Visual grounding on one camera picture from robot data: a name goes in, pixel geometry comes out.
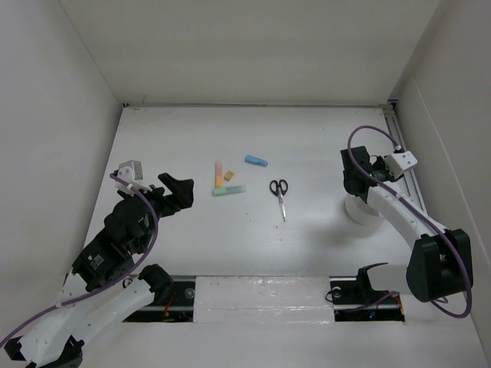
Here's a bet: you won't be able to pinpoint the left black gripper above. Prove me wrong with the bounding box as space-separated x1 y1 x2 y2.
122 172 194 252

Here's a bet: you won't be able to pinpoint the green highlighter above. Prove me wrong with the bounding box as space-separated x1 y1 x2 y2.
212 185 247 197

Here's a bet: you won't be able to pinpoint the orange pink highlighter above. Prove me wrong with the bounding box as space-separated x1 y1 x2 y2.
215 162 223 189

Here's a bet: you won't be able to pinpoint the black handled scissors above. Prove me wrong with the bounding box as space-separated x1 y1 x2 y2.
269 179 288 222

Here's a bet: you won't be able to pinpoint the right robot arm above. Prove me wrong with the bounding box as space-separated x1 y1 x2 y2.
341 146 473 302

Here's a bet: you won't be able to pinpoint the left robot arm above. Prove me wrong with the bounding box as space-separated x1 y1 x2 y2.
1 166 194 367

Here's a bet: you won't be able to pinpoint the white round divided container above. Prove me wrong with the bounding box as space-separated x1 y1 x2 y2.
344 194 384 226

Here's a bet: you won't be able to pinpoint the small yellow sharpener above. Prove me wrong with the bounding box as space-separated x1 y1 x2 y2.
224 171 234 181

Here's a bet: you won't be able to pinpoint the blue capped marker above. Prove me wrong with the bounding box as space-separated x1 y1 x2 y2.
245 155 268 167

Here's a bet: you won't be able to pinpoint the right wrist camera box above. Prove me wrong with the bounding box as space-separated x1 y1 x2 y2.
384 150 418 181

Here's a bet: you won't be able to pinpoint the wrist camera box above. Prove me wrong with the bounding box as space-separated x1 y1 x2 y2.
384 150 418 181
114 160 153 196

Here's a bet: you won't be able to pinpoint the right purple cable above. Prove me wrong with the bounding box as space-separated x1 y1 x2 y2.
347 125 473 319

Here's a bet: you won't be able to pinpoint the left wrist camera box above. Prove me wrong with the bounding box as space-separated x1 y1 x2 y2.
114 160 153 196

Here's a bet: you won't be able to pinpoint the metal rail right side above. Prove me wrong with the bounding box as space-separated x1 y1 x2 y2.
381 100 427 213

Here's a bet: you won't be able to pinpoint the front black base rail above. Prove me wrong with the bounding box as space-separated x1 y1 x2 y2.
127 277 405 323

